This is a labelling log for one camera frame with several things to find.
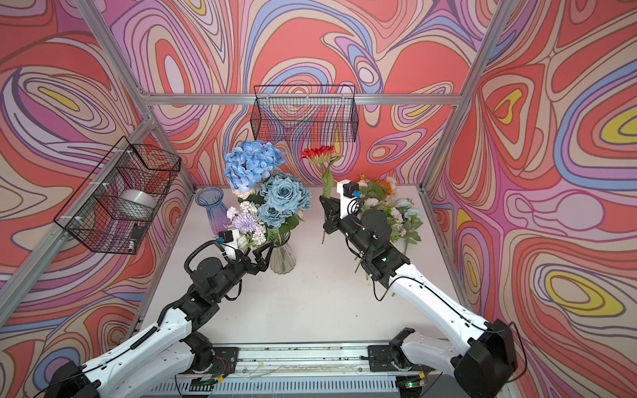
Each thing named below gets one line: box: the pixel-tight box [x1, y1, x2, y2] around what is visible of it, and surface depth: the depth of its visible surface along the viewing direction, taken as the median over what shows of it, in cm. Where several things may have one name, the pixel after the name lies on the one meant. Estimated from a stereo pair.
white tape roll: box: [117, 188, 158, 217], surface depth 73 cm
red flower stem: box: [300, 145, 345, 244], surface depth 59 cm
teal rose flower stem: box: [257, 172, 313, 237], surface depth 66 cm
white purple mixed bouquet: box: [226, 200, 267, 252], surface depth 70 cm
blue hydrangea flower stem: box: [223, 140, 287, 199], surface depth 64 cm
